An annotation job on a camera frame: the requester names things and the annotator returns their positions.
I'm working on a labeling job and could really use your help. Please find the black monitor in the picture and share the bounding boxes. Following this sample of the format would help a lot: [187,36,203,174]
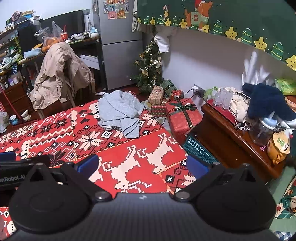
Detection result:
[40,10,85,37]

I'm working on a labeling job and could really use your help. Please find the wall power socket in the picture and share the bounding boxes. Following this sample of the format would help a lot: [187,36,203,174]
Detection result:
[191,85,205,98]

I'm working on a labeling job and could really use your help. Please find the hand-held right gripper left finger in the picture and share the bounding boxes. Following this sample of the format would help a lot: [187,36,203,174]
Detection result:
[24,154,112,202]

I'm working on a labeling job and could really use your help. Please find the beige patterned gift box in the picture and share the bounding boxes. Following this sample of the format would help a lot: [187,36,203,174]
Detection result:
[148,86,164,105]

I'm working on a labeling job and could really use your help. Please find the grey knit sweater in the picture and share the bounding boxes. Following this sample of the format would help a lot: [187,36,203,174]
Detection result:
[98,91,145,139]

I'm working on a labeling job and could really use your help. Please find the beige jacket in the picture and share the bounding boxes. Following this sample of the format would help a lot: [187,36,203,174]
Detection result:
[31,42,93,109]

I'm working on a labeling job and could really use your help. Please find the black cable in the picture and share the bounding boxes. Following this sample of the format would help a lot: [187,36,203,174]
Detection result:
[157,89,193,124]

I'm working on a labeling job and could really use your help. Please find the clear plastic bottle pack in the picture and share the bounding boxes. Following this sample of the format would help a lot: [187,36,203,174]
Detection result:
[213,88,235,109]

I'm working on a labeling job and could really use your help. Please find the orange fruit bag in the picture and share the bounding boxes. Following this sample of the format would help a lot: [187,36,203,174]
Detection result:
[42,35,64,52]

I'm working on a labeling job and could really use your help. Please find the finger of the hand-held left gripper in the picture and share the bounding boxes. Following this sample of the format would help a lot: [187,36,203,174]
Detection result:
[0,152,16,163]

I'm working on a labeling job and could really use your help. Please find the cream cloth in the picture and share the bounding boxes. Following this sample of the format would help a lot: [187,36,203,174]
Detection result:
[228,87,251,123]

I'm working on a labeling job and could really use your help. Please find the large red gift box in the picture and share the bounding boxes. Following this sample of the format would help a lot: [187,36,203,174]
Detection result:
[165,98,203,139]

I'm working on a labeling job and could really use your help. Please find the green printed bedsheet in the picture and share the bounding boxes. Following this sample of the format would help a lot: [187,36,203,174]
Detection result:
[269,167,296,241]

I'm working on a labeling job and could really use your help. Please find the clear plastic wrap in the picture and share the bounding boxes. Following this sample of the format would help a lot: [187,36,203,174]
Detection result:
[242,51,274,85]

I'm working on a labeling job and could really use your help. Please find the green Christmas printed cloth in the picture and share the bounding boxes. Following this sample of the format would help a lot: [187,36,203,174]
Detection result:
[136,0,296,71]

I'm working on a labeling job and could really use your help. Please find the white flat box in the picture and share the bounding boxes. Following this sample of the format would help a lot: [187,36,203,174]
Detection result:
[80,54,100,70]

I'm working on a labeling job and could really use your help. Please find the white plastic bag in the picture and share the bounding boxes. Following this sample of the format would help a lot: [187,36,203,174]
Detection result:
[0,111,11,133]

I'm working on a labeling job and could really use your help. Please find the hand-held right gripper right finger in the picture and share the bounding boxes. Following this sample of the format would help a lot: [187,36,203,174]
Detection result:
[173,155,264,202]

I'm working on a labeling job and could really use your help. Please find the grey refrigerator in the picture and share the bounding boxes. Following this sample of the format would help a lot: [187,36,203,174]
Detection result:
[92,0,144,91]

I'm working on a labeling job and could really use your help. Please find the clear plastic bag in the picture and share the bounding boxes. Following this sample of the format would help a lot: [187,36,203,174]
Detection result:
[35,21,64,42]

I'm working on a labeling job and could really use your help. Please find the light blue pouch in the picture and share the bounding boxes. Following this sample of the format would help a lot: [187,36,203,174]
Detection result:
[24,49,43,58]

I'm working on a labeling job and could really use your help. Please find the green plastic bag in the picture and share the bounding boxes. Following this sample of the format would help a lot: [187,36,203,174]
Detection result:
[275,78,296,95]

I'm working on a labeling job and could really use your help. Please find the teal plastic basket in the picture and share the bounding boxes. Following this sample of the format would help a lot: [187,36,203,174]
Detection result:
[183,136,219,164]

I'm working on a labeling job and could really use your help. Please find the black desk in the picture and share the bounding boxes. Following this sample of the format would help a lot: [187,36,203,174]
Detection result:
[17,37,102,93]

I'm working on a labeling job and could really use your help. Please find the wooden bedside cabinet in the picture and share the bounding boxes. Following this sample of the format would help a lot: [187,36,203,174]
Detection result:
[196,98,287,181]

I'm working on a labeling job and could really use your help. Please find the red green patterned gift box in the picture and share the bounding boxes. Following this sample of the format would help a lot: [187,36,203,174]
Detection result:
[151,103,167,117]

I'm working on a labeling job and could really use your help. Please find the dark blue fluffy garment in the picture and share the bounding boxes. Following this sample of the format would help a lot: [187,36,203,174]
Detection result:
[242,83,288,121]

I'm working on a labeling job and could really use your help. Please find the wooden dresser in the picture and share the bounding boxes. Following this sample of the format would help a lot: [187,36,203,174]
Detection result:
[0,80,31,116]

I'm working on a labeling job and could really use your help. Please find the wooden chair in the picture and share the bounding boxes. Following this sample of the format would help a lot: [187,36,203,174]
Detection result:
[37,56,95,120]

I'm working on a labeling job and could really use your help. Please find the small red gift box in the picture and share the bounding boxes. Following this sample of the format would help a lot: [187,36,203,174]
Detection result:
[170,90,185,101]

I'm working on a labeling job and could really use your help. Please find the red patterned blanket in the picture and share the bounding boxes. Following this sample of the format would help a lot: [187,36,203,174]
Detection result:
[0,91,197,241]

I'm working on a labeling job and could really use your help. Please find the fridge magnet stickers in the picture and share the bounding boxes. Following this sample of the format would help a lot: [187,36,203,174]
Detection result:
[103,0,130,20]

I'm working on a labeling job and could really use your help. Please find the yellow bear-shaped jar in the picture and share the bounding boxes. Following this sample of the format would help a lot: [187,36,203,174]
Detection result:
[266,132,290,165]

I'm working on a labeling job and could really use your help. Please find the clear water bottle blue lid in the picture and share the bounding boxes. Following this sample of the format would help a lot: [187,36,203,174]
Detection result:
[248,116,279,146]

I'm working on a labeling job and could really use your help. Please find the red broom stick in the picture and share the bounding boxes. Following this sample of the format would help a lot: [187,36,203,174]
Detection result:
[0,86,23,120]

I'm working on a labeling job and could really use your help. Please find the green plant sprig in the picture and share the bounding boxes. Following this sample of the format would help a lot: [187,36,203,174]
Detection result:
[203,86,219,98]

